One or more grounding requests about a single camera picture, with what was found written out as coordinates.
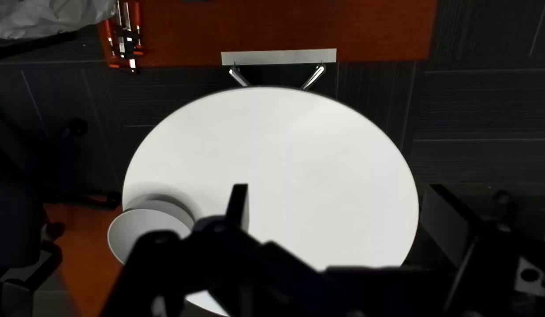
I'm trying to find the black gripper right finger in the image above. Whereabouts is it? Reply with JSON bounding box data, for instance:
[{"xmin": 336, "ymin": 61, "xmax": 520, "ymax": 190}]
[{"xmin": 426, "ymin": 183, "xmax": 484, "ymax": 269}]

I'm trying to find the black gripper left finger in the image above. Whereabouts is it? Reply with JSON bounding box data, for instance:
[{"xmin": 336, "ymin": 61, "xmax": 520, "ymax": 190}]
[{"xmin": 223, "ymin": 183, "xmax": 250, "ymax": 230}]

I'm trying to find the silver metal bowl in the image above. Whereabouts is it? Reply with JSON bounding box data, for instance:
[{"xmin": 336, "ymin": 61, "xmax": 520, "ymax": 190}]
[{"xmin": 105, "ymin": 195, "xmax": 197, "ymax": 269}]

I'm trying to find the red tool holder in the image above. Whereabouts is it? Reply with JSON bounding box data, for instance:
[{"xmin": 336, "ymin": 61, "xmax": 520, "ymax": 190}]
[{"xmin": 98, "ymin": 0, "xmax": 147, "ymax": 73}]

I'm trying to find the white plastic sheet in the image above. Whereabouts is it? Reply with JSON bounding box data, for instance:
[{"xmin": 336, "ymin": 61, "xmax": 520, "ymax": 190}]
[{"xmin": 0, "ymin": 0, "xmax": 117, "ymax": 42}]

